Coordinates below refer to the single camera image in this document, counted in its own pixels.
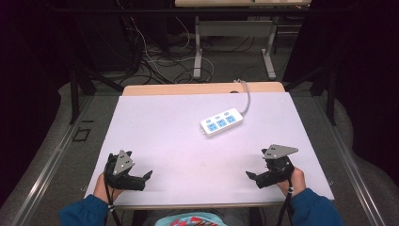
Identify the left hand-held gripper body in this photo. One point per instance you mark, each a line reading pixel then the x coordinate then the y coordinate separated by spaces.
pixel 124 163

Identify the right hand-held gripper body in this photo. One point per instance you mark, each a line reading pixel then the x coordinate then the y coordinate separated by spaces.
pixel 276 172

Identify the person's right hand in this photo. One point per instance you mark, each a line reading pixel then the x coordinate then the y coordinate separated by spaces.
pixel 298 183

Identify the person's left hand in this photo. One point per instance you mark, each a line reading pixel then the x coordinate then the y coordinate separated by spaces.
pixel 102 190

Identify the white table sheet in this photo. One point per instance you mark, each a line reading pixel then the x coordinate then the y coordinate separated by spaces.
pixel 188 157

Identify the white power strip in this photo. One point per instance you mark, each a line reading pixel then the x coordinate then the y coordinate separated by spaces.
pixel 222 121

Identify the person's colourful printed clothing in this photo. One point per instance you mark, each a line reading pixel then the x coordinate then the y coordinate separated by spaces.
pixel 191 220

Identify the black metal stand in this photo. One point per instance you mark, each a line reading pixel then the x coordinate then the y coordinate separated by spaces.
pixel 330 94
pixel 75 94

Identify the wooden table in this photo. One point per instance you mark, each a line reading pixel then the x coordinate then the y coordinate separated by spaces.
pixel 194 88

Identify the aluminium floor rail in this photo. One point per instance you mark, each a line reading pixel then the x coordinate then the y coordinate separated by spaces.
pixel 351 169
pixel 47 169

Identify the white metal frame desk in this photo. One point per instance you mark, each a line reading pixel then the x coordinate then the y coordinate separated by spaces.
pixel 235 28

